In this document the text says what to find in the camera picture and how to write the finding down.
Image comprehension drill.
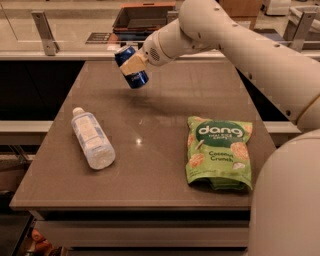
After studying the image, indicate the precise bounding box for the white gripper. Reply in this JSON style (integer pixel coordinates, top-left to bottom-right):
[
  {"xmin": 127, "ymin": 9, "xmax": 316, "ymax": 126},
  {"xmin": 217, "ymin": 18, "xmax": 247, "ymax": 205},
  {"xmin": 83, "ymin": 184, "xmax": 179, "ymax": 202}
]
[{"xmin": 120, "ymin": 31, "xmax": 172, "ymax": 76}]

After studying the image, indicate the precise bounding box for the blue pepsi can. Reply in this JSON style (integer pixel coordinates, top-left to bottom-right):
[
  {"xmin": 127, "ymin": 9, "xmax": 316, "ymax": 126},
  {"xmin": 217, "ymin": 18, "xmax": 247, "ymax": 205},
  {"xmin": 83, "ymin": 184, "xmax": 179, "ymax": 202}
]
[{"xmin": 115, "ymin": 45, "xmax": 149, "ymax": 89}]

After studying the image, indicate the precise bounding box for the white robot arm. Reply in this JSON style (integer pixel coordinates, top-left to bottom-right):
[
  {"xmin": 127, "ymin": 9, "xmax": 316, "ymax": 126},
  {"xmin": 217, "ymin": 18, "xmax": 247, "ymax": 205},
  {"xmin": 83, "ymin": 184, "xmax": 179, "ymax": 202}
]
[{"xmin": 120, "ymin": 0, "xmax": 320, "ymax": 256}]

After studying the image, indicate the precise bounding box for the open orange tool case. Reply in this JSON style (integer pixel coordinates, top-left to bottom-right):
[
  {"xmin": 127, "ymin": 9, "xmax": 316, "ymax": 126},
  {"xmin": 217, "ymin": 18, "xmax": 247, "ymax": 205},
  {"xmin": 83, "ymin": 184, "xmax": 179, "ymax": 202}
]
[{"xmin": 113, "ymin": 2, "xmax": 176, "ymax": 33}]

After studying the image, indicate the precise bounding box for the clear plastic water bottle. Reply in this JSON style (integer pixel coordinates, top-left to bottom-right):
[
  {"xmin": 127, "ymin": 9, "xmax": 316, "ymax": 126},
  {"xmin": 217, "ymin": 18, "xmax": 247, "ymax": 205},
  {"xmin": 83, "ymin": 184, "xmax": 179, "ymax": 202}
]
[{"xmin": 71, "ymin": 107, "xmax": 116, "ymax": 170}]

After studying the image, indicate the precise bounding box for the glass barrier panel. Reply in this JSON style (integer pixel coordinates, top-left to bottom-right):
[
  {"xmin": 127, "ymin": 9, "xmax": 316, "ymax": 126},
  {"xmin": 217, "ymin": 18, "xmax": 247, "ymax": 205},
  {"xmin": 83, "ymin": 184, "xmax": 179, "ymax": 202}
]
[{"xmin": 0, "ymin": 0, "xmax": 320, "ymax": 54}]

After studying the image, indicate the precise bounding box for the cardboard box with label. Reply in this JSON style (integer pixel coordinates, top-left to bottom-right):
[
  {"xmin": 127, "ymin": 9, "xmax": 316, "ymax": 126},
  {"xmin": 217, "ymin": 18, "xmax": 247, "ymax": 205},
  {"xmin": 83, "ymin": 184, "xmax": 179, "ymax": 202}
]
[{"xmin": 217, "ymin": 0, "xmax": 262, "ymax": 30}]

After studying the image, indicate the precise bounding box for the green dang chips bag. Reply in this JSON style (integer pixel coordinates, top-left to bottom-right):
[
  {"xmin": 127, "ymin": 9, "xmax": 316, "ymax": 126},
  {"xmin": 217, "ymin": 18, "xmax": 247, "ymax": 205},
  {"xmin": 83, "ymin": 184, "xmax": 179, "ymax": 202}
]
[{"xmin": 186, "ymin": 116, "xmax": 253, "ymax": 190}]

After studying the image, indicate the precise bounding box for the orange object under table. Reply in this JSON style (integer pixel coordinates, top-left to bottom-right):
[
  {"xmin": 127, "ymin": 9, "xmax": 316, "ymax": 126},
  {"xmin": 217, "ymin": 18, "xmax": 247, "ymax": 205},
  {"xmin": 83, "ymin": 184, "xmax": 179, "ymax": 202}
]
[{"xmin": 26, "ymin": 229, "xmax": 62, "ymax": 256}]

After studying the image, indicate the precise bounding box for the left metal glass bracket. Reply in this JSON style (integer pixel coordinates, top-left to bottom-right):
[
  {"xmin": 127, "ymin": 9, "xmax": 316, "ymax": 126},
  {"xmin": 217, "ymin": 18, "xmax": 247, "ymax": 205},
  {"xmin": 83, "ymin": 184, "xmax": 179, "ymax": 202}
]
[{"xmin": 31, "ymin": 10, "xmax": 60, "ymax": 56}]

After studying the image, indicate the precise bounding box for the right metal glass bracket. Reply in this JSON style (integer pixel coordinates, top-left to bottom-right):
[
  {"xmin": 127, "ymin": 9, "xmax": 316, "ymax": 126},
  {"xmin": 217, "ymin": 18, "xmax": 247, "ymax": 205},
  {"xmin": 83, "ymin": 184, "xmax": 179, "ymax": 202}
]
[{"xmin": 288, "ymin": 11, "xmax": 317, "ymax": 52}]

